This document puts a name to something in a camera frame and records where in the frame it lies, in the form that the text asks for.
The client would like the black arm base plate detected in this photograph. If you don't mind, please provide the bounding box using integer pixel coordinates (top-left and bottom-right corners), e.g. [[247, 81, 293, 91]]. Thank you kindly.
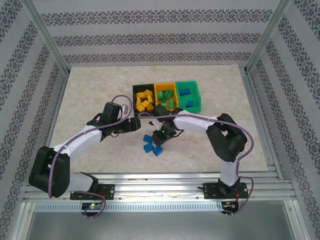
[[203, 182, 248, 200], [70, 184, 115, 201]]

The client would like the slotted grey cable duct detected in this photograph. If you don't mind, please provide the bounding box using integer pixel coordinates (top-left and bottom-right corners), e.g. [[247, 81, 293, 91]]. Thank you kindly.
[[33, 201, 224, 213]]

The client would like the green plastic bin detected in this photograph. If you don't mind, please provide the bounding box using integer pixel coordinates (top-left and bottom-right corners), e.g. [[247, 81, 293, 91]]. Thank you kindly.
[[174, 79, 202, 113]]

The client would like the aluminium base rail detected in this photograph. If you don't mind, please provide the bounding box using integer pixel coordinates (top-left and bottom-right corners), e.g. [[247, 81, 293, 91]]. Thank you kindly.
[[23, 172, 298, 202]]

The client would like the black plastic bin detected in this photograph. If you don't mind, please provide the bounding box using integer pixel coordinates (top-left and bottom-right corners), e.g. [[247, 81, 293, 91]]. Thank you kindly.
[[131, 83, 157, 118]]

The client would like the yellow plastic bin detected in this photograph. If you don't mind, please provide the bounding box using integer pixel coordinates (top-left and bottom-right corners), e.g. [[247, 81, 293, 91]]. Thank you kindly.
[[153, 81, 180, 112]]

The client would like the aluminium frame post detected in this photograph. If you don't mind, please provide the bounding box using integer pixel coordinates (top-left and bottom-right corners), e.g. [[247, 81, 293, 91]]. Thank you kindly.
[[245, 0, 293, 75], [19, 0, 71, 76]]

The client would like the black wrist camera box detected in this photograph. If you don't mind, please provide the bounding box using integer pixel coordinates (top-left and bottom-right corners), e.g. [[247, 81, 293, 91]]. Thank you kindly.
[[103, 101, 130, 119], [152, 104, 171, 118]]

